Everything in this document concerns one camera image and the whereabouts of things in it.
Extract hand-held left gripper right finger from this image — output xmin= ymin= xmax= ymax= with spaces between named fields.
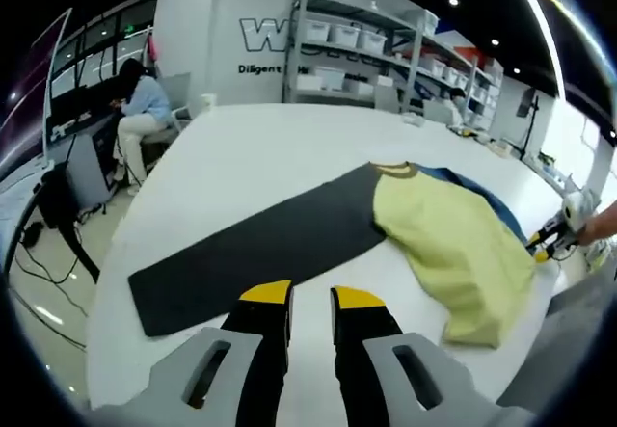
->
xmin=330 ymin=285 xmax=488 ymax=427

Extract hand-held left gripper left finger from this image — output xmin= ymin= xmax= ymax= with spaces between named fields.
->
xmin=144 ymin=280 xmax=295 ymax=427

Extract yellow blue grey garment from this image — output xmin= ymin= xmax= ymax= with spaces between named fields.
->
xmin=127 ymin=159 xmax=539 ymax=349

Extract monitor on black stand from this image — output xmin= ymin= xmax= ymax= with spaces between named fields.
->
xmin=516 ymin=87 xmax=542 ymax=161

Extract spare hand-held gripper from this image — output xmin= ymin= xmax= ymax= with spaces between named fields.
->
xmin=455 ymin=125 xmax=489 ymax=143

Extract long ceiling light strip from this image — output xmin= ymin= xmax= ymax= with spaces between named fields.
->
xmin=503 ymin=0 xmax=568 ymax=100

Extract white desk black legs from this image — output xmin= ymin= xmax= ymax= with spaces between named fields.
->
xmin=0 ymin=154 xmax=102 ymax=286

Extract grey desk cabinet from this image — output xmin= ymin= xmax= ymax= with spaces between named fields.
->
xmin=65 ymin=113 xmax=121 ymax=206

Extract black computer tower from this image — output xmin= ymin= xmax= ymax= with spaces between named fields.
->
xmin=37 ymin=166 xmax=74 ymax=229

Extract grey office chair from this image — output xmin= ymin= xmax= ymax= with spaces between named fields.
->
xmin=156 ymin=72 xmax=194 ymax=134

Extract metal shelf with white bins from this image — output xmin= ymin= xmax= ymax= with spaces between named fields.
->
xmin=303 ymin=10 xmax=502 ymax=110

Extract black desk monitor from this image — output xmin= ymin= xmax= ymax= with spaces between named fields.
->
xmin=50 ymin=74 xmax=121 ymax=124

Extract large display screen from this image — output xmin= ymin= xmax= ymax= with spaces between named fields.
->
xmin=0 ymin=7 xmax=74 ymax=180

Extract black floor cables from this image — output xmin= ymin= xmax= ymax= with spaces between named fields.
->
xmin=12 ymin=224 xmax=105 ymax=286

